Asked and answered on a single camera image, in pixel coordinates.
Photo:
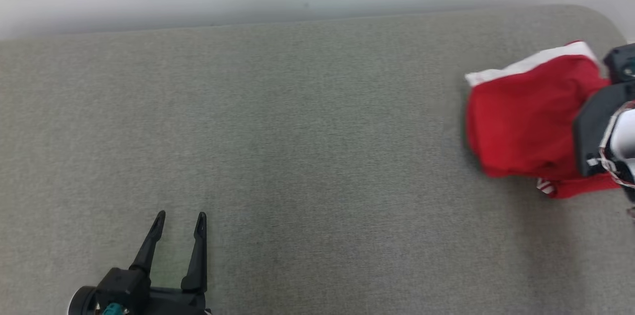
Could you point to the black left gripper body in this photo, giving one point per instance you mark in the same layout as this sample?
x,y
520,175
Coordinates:
x,y
178,302

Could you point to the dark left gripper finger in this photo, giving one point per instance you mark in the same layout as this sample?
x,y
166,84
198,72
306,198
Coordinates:
x,y
198,260
151,248

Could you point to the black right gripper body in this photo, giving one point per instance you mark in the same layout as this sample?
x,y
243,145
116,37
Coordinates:
x,y
588,131

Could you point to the red basketball jersey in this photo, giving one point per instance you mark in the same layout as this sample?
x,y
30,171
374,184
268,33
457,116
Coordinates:
x,y
580,187

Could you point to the red basketball shorts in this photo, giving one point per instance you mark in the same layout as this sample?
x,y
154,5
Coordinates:
x,y
521,116

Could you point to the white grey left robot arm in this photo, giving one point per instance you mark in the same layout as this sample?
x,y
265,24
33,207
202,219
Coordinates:
x,y
82,302

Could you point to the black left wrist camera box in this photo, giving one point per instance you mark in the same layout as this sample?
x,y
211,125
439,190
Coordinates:
x,y
124,285

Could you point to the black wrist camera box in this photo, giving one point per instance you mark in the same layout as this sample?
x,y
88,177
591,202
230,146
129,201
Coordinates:
x,y
124,285
620,62

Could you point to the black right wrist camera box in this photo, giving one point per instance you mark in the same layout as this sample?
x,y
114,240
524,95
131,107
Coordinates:
x,y
620,62

